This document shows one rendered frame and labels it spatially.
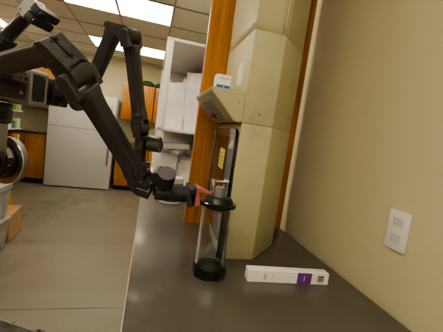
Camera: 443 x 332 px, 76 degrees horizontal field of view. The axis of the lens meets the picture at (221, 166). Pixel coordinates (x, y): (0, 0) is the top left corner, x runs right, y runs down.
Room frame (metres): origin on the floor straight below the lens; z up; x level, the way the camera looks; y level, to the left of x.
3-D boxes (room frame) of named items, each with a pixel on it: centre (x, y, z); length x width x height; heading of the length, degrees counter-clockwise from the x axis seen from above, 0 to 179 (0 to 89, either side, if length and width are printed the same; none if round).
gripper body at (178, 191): (0.94, 0.12, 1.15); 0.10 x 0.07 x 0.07; 15
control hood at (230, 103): (1.07, 0.05, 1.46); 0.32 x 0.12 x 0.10; 15
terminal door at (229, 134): (1.09, 0.00, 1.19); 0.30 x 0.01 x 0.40; 15
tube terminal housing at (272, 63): (1.12, -0.13, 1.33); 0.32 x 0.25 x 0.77; 15
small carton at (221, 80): (1.03, 0.04, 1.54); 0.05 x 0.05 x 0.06; 15
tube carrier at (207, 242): (0.82, -0.01, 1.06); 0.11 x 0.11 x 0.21
